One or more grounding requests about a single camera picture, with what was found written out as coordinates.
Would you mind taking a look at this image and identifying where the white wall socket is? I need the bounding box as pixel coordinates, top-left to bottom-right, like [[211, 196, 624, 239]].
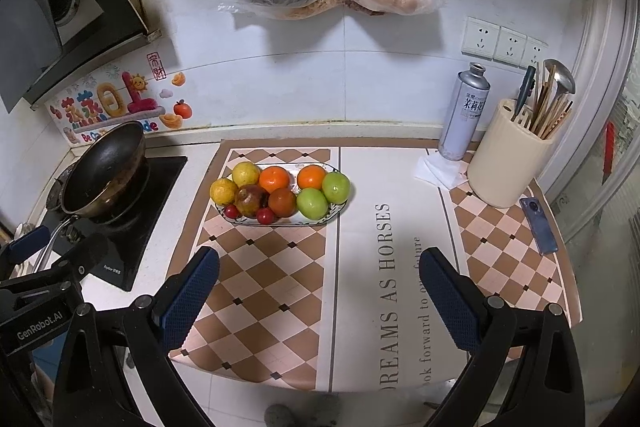
[[521, 36, 548, 66], [492, 27, 528, 64], [461, 16, 501, 58]]

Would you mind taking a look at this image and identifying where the colourful wall sticker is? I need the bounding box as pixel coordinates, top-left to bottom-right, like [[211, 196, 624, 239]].
[[47, 69, 193, 145]]

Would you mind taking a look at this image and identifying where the green apple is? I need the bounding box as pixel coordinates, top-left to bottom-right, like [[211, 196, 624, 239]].
[[296, 188, 330, 221], [321, 172, 351, 205]]

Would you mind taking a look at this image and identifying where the yellow lemon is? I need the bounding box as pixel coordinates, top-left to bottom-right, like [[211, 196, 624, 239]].
[[231, 161, 262, 188], [209, 178, 239, 206]]

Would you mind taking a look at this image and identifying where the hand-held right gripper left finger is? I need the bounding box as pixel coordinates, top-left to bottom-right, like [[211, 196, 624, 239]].
[[50, 246, 221, 427]]

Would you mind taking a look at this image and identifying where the dark red round fruit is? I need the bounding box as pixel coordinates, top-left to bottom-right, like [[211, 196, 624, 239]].
[[268, 188, 298, 218]]

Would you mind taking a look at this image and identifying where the brownish pomegranate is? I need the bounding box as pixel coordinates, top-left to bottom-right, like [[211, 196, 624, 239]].
[[235, 185, 271, 218]]

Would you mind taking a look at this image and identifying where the red seal sticker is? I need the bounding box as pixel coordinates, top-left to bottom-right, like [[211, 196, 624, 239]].
[[146, 53, 166, 81]]

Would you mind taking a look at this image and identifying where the bundle of wooden chopsticks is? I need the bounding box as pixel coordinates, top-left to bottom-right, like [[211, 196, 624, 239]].
[[520, 67, 573, 140]]

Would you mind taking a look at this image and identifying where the dark frying pan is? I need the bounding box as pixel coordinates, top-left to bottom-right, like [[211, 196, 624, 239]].
[[35, 122, 149, 278]]

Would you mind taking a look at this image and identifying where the grey gas can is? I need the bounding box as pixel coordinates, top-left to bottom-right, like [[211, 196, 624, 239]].
[[438, 62, 491, 162]]

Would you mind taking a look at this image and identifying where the blue smartphone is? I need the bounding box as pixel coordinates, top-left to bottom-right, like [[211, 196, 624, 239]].
[[519, 198, 559, 256]]

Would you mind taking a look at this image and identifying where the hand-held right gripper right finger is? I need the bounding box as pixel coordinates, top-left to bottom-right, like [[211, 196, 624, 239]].
[[419, 248, 586, 427]]

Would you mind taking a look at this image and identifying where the cream utensil holder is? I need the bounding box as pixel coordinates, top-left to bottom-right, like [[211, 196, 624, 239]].
[[466, 98, 558, 208]]

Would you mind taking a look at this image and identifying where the floral glass plate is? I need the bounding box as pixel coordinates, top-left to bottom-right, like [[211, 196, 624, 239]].
[[209, 163, 355, 228]]

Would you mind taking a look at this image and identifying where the checkered brown table mat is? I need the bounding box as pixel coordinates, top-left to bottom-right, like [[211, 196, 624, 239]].
[[165, 138, 583, 393]]

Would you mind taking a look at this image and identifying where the white tissue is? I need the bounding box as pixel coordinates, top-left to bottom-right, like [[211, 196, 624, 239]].
[[414, 150, 476, 190]]

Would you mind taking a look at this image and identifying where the orange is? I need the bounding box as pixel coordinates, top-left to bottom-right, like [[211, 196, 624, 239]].
[[258, 167, 292, 194], [297, 164, 328, 191]]

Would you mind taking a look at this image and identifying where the black stove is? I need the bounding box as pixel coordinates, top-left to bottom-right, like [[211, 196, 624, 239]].
[[37, 155, 188, 293]]

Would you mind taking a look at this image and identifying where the black range hood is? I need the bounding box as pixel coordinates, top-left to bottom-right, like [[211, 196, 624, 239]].
[[0, 0, 151, 114]]

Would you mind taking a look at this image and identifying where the metal ladle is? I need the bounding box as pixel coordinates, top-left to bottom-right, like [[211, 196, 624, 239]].
[[542, 58, 576, 108]]

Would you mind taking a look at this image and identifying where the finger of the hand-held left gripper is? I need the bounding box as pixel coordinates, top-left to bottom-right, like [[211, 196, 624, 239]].
[[30, 233, 110, 288], [0, 227, 52, 265]]

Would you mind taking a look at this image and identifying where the dark handled knife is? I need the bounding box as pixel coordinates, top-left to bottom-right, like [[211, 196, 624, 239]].
[[515, 66, 537, 120]]

